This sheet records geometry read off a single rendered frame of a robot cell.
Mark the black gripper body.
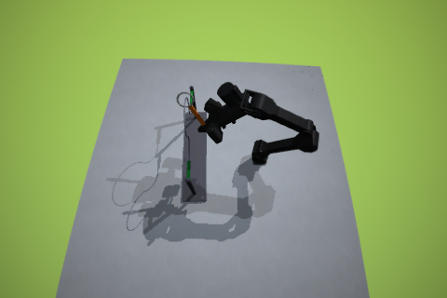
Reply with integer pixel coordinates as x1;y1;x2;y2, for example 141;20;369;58
207;105;237;144

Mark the orange handle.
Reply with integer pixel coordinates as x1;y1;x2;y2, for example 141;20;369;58
176;91;206;126

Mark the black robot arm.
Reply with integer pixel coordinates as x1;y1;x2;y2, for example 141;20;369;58
204;82;319;165

